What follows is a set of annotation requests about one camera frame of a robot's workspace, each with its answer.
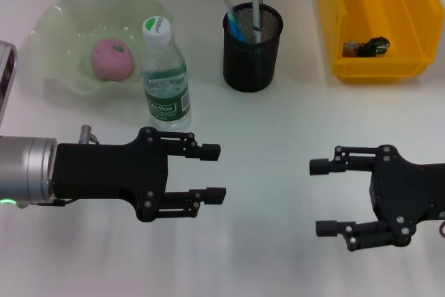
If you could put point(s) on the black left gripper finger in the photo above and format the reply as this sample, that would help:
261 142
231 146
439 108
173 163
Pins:
213 195

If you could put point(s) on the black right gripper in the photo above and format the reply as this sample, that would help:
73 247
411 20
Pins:
406 185

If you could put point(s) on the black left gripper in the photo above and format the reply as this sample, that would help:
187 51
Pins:
104 172

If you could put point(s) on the clear water bottle green label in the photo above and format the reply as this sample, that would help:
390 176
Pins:
166 78

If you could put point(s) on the blue scissors with cap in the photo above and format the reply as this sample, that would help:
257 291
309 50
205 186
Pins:
238 32

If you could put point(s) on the pink toy peach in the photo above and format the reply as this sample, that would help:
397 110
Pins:
111 60

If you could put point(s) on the silver ballpoint pen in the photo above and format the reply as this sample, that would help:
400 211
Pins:
256 12

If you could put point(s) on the transparent plastic ruler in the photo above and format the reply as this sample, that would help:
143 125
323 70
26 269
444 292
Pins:
227 3

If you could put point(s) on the green plastic wrapper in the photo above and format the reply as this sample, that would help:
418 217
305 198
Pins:
368 48

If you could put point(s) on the black mesh pen holder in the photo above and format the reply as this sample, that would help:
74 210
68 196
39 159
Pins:
250 67

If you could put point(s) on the pale green wavy glass plate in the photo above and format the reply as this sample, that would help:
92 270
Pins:
62 32

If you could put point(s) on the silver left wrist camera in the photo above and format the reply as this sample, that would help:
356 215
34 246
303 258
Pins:
6 74

